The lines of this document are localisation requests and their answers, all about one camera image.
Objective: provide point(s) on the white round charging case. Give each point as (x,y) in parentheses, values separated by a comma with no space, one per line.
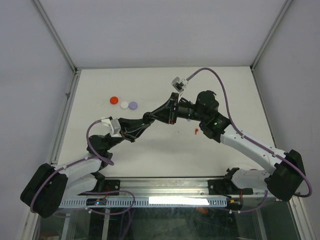
(124,105)

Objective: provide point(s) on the aluminium frame post left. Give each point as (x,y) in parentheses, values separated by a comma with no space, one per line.
(38,6)

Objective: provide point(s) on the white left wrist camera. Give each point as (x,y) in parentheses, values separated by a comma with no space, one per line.
(113,126)

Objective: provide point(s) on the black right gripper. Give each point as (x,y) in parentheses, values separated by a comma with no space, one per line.
(166,113)

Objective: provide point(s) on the aluminium frame post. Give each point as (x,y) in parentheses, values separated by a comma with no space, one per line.
(271,32)
(38,6)

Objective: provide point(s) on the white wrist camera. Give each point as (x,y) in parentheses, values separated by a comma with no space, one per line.
(180,84)
(113,126)

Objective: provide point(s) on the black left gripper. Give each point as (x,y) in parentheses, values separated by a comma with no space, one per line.
(132,129)

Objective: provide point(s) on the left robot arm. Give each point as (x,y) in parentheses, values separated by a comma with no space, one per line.
(51,185)

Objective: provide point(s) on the white slotted cable duct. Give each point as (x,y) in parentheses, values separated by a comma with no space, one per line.
(144,202)

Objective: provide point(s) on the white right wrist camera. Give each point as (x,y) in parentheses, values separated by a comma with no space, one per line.
(180,84)

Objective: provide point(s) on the aluminium mounting rail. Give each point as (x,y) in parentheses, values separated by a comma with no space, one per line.
(180,186)

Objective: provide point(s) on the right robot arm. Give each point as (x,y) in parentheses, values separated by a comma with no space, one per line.
(283,172)

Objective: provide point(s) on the aluminium frame post right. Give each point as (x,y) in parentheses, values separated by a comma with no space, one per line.
(271,32)

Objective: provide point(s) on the orange round charging case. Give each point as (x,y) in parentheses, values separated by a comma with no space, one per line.
(114,100)

